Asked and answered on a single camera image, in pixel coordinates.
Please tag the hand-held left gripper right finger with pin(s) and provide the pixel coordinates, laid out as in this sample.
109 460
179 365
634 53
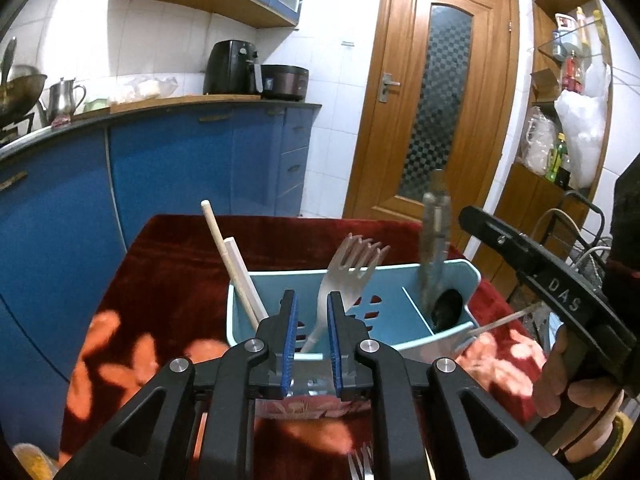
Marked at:
334 350

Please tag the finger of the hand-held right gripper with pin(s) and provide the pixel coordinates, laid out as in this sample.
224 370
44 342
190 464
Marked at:
495 237

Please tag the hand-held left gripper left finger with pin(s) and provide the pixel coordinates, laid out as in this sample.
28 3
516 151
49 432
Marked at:
290 350

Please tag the white plastic fork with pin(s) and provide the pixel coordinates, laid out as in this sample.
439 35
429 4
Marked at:
345 270

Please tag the dark spoon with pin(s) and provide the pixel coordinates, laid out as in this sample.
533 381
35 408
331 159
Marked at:
447 307

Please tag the white chopstick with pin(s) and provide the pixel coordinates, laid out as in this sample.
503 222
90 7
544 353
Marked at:
245 275

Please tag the light blue utensil box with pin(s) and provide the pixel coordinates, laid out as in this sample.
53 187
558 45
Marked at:
395 285

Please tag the person's right hand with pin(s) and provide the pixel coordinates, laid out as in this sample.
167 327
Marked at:
550 385

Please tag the wooden shelf unit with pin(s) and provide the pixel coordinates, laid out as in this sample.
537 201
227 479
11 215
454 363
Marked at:
520 195

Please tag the person's dark clothing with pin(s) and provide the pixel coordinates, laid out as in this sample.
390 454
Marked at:
625 230

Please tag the green bottle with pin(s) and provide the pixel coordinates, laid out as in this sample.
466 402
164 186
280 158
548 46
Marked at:
556 160

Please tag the metal fork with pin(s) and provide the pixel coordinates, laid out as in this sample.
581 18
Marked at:
362 465

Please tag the white plastic bag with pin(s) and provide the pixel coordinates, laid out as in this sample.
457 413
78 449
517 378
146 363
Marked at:
582 130

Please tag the wooden door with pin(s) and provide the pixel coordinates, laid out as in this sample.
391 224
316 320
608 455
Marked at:
380 160

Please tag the red floral blanket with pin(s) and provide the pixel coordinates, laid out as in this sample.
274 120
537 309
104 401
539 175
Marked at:
165 280

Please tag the cardboard box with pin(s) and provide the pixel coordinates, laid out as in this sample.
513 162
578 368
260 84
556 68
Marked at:
545 85

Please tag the red bottle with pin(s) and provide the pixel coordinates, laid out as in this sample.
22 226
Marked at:
572 75

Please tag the white mug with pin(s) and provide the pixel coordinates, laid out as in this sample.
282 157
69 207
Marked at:
565 22

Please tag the dark rice cooker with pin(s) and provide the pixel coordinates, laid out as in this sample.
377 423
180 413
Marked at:
285 82

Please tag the wooden cutting board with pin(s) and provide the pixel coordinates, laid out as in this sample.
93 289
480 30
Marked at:
190 100

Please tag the black air fryer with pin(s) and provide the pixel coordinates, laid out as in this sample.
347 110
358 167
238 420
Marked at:
227 67

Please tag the clear food bag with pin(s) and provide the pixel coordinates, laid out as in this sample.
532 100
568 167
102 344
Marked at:
145 89

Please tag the steel kettle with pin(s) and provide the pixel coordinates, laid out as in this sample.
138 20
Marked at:
60 100

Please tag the gas stove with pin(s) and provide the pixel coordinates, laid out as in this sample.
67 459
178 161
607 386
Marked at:
20 132

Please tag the steel wok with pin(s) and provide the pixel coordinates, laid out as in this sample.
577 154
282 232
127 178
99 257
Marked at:
22 95

